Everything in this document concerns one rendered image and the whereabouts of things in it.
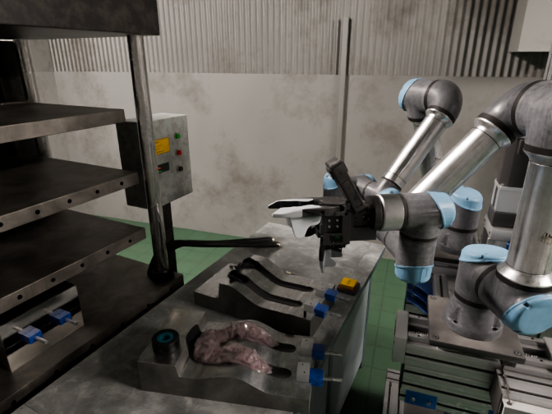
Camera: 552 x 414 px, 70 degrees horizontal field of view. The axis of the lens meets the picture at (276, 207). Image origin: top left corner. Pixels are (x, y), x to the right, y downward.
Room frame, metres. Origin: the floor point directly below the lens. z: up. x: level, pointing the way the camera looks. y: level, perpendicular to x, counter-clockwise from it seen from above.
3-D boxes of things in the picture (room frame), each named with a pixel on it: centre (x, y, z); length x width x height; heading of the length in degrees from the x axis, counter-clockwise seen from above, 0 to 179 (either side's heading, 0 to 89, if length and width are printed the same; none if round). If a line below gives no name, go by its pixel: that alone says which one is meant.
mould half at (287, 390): (0.99, 0.13, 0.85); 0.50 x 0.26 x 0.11; 80
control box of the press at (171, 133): (1.85, 0.57, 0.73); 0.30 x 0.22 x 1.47; 153
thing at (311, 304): (1.17, -0.17, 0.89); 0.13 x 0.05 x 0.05; 63
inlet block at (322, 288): (1.26, -0.22, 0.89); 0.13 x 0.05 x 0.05; 63
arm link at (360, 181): (1.30, -0.30, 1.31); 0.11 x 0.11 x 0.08; 26
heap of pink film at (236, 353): (0.99, 0.13, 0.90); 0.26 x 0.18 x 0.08; 80
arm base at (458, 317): (0.91, -0.54, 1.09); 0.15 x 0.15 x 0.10
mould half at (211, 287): (1.34, 0.05, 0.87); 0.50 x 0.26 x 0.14; 63
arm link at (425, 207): (0.74, -0.30, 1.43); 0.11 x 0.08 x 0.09; 97
